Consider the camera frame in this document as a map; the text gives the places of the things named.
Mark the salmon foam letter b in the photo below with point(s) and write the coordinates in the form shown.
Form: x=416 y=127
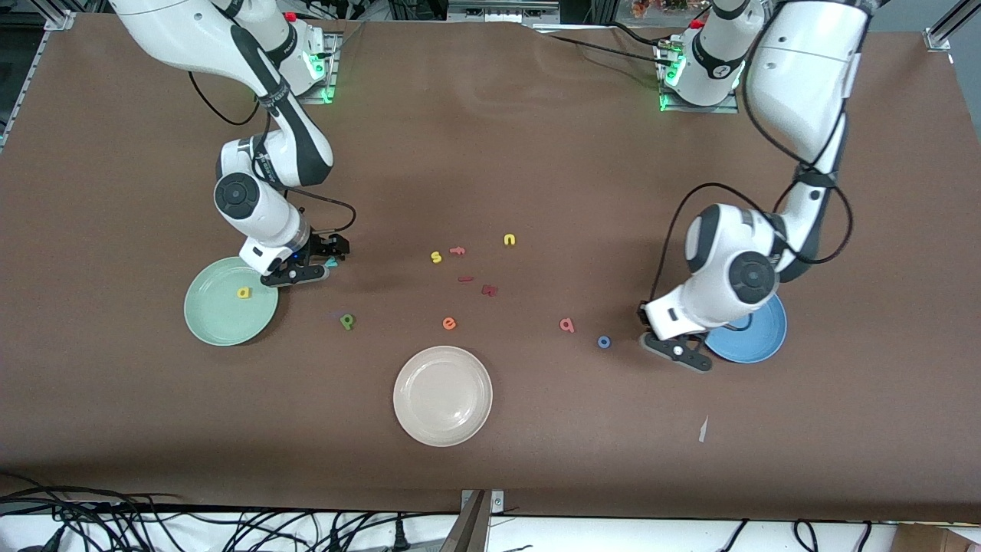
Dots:
x=567 y=325

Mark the small metal edge bracket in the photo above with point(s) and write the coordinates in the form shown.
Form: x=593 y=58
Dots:
x=497 y=502

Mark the light green round plate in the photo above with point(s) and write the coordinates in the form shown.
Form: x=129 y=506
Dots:
x=214 y=314

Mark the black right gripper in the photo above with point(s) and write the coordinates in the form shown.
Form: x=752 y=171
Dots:
x=319 y=250

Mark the aluminium table frame rail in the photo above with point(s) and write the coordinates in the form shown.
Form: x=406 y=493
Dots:
x=939 y=38
x=60 y=21

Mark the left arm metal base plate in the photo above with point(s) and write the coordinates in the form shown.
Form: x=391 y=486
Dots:
x=705 y=110

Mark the grey metal equipment box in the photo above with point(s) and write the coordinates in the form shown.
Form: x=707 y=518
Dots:
x=502 y=9

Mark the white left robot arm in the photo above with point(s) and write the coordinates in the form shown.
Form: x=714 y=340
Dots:
x=805 y=69

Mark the grey angled metal strut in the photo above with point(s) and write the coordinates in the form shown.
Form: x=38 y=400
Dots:
x=469 y=533

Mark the brown cardboard box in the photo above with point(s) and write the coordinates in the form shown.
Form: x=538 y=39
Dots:
x=935 y=540

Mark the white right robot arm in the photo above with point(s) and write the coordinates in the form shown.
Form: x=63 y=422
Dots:
x=176 y=31

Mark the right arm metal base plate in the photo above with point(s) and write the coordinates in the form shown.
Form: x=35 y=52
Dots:
x=333 y=61

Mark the beige round plate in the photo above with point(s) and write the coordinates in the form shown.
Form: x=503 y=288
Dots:
x=443 y=395

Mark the white paper scrap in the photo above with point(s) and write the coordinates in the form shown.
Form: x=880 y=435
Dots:
x=703 y=429

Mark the orange plastic objects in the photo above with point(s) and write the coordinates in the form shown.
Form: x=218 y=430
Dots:
x=659 y=6

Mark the blue round plate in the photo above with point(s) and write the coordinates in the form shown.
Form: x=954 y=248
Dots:
x=755 y=345

